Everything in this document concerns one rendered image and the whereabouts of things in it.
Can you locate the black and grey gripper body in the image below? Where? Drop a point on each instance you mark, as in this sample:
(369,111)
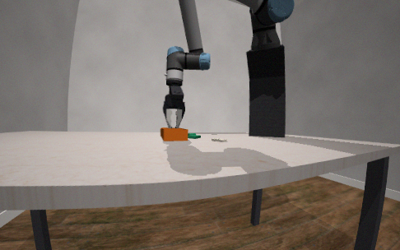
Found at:
(173,104)

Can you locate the orange bin rack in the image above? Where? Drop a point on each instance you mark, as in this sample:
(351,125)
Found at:
(174,134)

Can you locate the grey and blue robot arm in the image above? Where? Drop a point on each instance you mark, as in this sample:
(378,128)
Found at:
(264,37)

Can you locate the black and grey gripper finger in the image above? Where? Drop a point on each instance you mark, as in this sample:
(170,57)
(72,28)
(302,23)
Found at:
(180,114)
(167,113)

